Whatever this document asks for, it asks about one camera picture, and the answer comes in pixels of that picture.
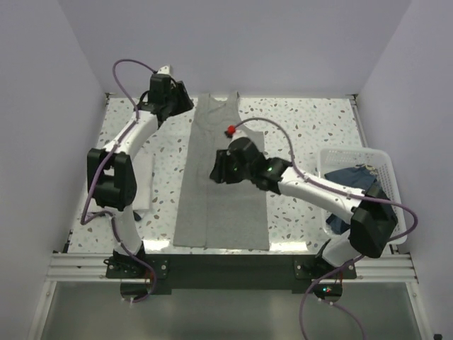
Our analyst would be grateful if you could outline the grey tank top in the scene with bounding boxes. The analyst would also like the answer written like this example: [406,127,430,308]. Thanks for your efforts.
[173,92,270,251]

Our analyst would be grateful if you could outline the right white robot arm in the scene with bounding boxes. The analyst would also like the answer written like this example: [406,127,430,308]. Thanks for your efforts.
[210,137,398,278]

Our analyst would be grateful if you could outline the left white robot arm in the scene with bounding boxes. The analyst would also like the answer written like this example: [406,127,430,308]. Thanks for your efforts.
[81,65,193,278]

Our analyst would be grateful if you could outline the white folded tank top stack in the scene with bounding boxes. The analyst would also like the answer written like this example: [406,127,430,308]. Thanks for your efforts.
[88,144,155,220]

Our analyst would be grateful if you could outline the dark blue tank tops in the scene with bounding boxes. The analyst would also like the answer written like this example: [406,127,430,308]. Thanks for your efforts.
[324,164,382,235]

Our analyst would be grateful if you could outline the white plastic basket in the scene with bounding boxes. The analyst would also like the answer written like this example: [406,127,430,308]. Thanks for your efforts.
[317,147,406,237]

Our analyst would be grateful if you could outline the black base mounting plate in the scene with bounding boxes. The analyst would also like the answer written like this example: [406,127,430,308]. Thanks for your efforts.
[103,253,358,295]

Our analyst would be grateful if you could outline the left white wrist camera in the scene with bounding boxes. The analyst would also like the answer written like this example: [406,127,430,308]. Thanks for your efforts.
[157,64,173,77]

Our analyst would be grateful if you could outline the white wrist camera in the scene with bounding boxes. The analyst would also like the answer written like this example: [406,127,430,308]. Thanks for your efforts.
[224,125,248,142]
[157,64,173,77]

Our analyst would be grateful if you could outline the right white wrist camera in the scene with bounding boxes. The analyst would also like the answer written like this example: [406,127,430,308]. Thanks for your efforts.
[224,125,248,142]

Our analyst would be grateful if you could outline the aluminium front rail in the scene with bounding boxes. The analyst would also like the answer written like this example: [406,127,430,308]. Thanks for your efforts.
[45,253,110,282]

